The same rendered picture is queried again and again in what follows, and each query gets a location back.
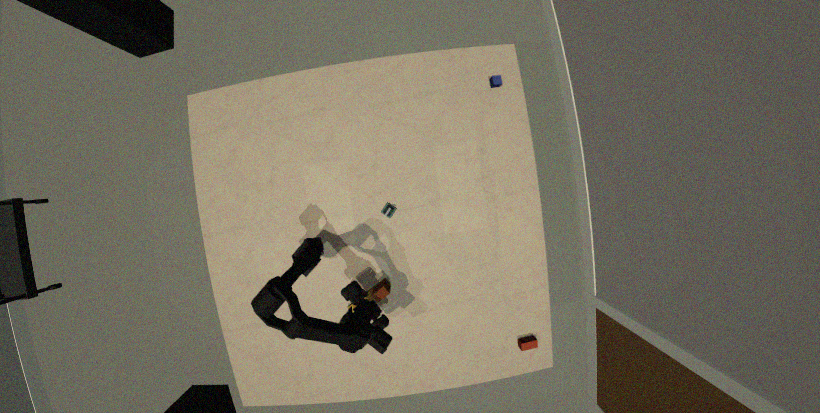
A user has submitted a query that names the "reddish-brown block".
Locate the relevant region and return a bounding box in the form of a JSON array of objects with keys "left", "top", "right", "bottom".
[{"left": 517, "top": 335, "right": 538, "bottom": 351}]

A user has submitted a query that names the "yellow bar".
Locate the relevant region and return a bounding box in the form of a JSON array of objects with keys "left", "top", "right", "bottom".
[{"left": 347, "top": 277, "right": 391, "bottom": 313}]

